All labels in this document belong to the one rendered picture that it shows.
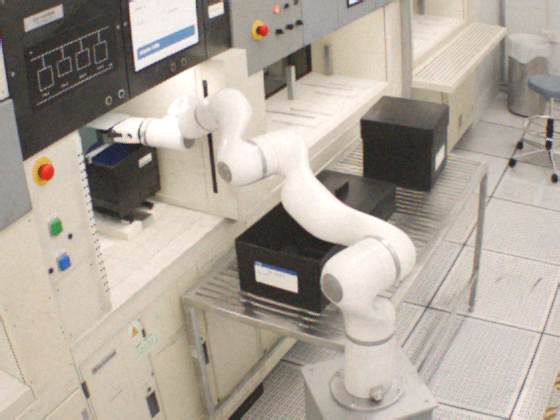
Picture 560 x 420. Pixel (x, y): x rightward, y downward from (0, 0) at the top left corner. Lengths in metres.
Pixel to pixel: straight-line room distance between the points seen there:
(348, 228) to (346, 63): 2.05
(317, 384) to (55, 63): 1.01
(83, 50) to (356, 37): 2.04
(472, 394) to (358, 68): 1.68
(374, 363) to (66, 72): 0.99
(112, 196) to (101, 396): 0.63
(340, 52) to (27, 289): 2.31
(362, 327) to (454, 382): 1.39
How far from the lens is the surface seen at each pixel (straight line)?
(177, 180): 2.39
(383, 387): 1.75
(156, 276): 2.09
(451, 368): 3.02
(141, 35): 1.87
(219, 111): 1.77
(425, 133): 2.59
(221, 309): 2.10
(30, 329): 1.75
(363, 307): 1.52
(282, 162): 1.73
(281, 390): 2.93
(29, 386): 1.82
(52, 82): 1.65
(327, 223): 1.60
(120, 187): 2.22
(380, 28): 3.45
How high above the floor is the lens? 1.99
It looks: 28 degrees down
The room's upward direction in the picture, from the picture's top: 4 degrees counter-clockwise
